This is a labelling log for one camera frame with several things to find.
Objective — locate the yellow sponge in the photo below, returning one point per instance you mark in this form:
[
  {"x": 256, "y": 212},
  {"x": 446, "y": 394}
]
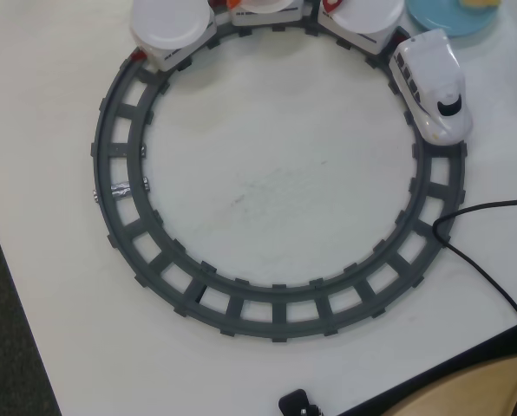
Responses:
[{"x": 479, "y": 2}]

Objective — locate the orange topped sushi piece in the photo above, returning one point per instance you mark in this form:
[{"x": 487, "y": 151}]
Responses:
[{"x": 233, "y": 3}]

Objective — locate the red topped sushi piece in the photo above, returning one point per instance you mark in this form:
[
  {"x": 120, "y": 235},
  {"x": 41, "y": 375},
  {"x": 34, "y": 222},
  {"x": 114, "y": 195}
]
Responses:
[{"x": 330, "y": 5}]

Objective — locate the white Shinkansen toy locomotive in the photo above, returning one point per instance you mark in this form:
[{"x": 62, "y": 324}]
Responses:
[{"x": 432, "y": 78}]

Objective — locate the light blue round dish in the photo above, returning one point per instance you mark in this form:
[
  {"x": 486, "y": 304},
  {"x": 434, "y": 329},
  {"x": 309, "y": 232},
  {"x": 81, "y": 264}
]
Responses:
[{"x": 445, "y": 19}]

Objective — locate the silver tape strip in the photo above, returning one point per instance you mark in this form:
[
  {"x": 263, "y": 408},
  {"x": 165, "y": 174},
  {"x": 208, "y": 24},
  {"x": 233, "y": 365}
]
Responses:
[{"x": 120, "y": 190}]

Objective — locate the white toy train car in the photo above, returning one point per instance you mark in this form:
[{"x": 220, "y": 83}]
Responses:
[
  {"x": 172, "y": 54},
  {"x": 358, "y": 39},
  {"x": 263, "y": 17}
]

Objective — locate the black clamp block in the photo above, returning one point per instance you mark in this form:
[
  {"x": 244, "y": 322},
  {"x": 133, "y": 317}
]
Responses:
[{"x": 299, "y": 403}]

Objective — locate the white round plate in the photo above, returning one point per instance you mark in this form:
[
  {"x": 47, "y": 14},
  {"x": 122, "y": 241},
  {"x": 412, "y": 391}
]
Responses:
[
  {"x": 265, "y": 4},
  {"x": 169, "y": 24},
  {"x": 371, "y": 15}
]

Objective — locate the light wooden furniture top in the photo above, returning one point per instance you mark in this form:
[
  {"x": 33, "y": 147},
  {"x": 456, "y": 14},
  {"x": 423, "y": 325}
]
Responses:
[{"x": 466, "y": 385}]

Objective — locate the grey circular toy rail track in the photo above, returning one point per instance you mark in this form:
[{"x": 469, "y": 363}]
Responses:
[{"x": 130, "y": 242}]

